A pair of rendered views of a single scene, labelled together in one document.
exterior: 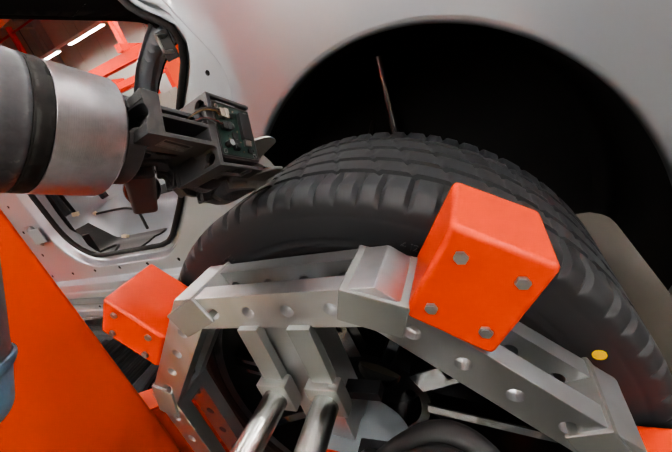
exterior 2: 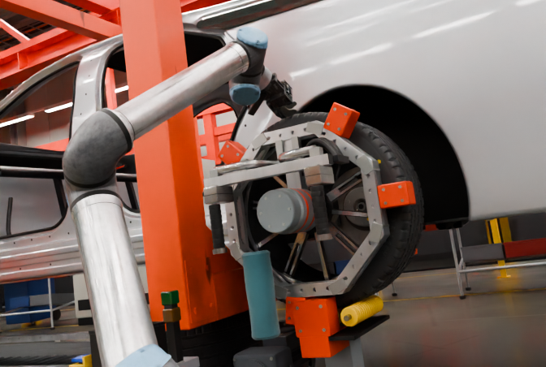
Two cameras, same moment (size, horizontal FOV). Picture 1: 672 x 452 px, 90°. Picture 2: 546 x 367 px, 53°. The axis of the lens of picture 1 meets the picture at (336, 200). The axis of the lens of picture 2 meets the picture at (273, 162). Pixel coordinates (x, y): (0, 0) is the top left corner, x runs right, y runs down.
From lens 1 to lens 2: 158 cm
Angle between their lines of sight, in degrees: 27
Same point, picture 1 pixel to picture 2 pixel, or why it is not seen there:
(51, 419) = (185, 186)
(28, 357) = (186, 161)
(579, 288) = (372, 139)
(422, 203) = not seen: hidden behind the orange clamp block
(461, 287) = (334, 117)
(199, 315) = (263, 138)
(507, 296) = (343, 118)
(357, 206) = (318, 115)
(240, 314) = (277, 136)
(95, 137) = (266, 76)
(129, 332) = (230, 153)
